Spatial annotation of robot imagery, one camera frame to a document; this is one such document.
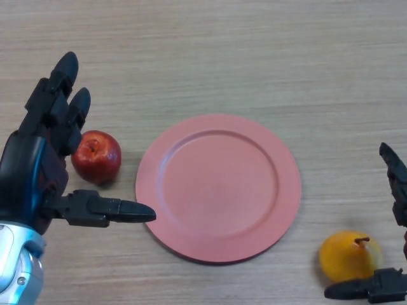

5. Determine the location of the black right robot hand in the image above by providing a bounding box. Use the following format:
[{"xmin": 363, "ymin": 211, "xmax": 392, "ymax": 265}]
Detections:
[{"xmin": 324, "ymin": 142, "xmax": 407, "ymax": 304}]

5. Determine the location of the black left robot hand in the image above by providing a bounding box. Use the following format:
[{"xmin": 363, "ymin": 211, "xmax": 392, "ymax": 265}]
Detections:
[{"xmin": 0, "ymin": 51, "xmax": 157, "ymax": 236}]

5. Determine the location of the yellow pear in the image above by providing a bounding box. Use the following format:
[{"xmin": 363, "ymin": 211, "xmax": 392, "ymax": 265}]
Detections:
[{"xmin": 319, "ymin": 230, "xmax": 384, "ymax": 283}]

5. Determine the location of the pink round plate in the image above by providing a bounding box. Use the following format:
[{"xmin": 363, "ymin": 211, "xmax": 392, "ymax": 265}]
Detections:
[{"xmin": 135, "ymin": 114, "xmax": 302, "ymax": 266}]

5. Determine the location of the red apple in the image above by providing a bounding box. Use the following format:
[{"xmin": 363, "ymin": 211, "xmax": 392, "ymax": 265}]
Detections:
[{"xmin": 71, "ymin": 130, "xmax": 123, "ymax": 186}]

